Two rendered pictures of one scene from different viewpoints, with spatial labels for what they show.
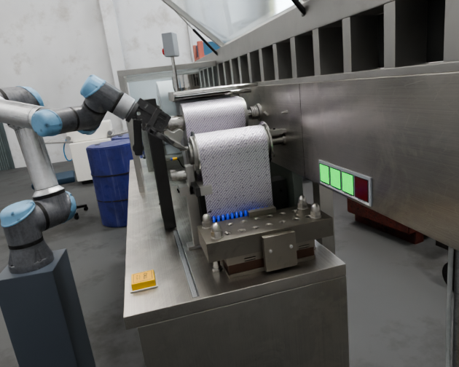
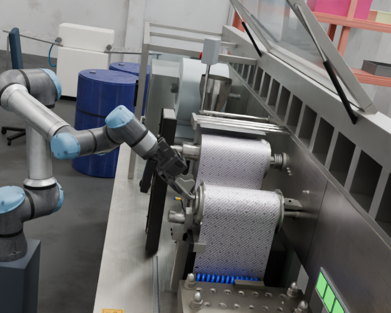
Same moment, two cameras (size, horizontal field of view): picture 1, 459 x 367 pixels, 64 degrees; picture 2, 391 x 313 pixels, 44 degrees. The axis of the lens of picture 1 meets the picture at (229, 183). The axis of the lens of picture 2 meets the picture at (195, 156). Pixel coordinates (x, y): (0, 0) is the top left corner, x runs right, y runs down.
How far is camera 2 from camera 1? 0.46 m
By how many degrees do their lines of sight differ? 6
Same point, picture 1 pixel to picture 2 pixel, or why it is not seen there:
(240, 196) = (232, 261)
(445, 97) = not seen: outside the picture
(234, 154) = (239, 220)
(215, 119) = (233, 162)
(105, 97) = (128, 134)
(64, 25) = not seen: outside the picture
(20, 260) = not seen: outside the picture
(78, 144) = (68, 50)
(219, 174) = (218, 235)
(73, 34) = not seen: outside the picture
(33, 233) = (16, 225)
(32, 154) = (36, 143)
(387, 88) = not seen: outside the picture
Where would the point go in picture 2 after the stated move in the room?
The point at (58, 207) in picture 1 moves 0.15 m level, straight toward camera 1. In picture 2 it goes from (46, 201) to (48, 222)
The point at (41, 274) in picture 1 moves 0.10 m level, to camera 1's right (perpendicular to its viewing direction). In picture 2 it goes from (12, 269) to (40, 275)
